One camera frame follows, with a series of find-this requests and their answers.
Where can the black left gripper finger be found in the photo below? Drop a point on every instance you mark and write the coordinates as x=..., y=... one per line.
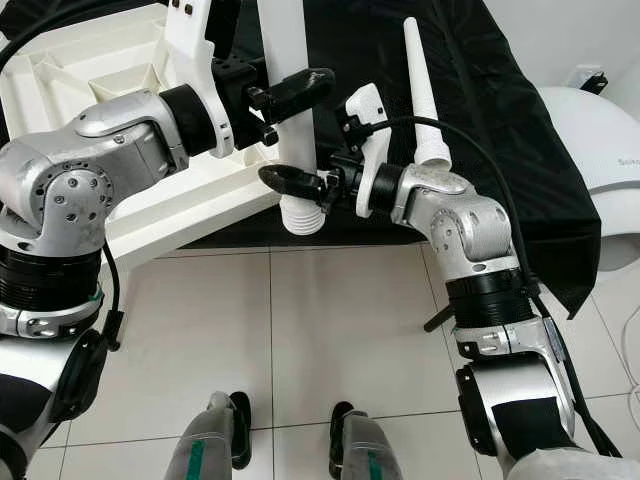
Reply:
x=295, y=88

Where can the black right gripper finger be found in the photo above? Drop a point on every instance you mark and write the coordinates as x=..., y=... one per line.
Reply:
x=292, y=184

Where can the white plastic table leg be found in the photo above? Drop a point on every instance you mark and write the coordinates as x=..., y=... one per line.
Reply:
x=422, y=90
x=290, y=150

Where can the white plastic table top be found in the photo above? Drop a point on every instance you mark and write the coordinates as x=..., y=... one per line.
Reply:
x=100, y=90

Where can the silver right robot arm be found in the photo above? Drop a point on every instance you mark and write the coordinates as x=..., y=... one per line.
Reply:
x=470, y=220

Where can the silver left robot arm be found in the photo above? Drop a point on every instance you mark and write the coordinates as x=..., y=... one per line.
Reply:
x=70, y=170

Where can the black tablecloth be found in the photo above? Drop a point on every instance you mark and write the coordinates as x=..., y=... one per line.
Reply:
x=510, y=100

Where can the white round appliance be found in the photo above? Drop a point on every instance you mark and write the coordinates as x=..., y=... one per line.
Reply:
x=600, y=170

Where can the grey robot right leg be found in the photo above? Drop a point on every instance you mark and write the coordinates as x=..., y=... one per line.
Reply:
x=370, y=448

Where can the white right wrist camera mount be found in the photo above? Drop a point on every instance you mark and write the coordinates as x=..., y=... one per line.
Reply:
x=363, y=105

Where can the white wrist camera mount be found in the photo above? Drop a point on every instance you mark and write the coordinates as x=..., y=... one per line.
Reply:
x=190, y=30
x=363, y=105

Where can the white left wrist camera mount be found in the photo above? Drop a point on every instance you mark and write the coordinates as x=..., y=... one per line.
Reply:
x=190, y=30

